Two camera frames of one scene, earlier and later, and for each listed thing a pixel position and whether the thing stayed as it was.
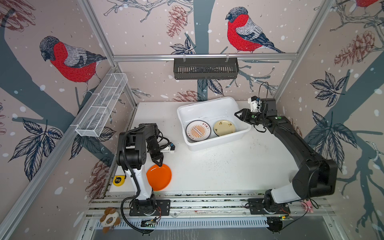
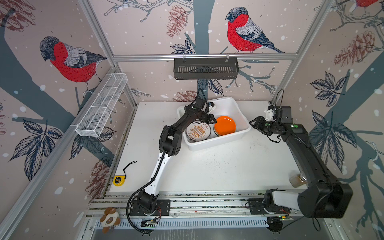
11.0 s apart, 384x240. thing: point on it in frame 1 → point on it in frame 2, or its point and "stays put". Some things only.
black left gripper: [159, 156] → [208, 120]
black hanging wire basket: [206, 68] stays put
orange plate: [159, 178] → [224, 125]
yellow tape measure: [119, 180] stays put
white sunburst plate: [198, 130] stays put
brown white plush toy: [110, 219] stays put
